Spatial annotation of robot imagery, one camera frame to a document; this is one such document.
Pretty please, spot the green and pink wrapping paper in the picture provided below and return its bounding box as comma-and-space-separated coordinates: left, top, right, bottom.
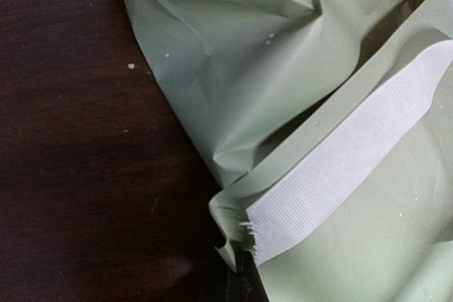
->
124, 0, 452, 301

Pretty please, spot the white printed ribbon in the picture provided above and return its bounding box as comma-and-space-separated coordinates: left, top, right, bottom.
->
246, 40, 452, 265

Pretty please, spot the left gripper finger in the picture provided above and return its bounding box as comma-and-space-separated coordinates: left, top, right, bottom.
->
222, 252, 269, 302

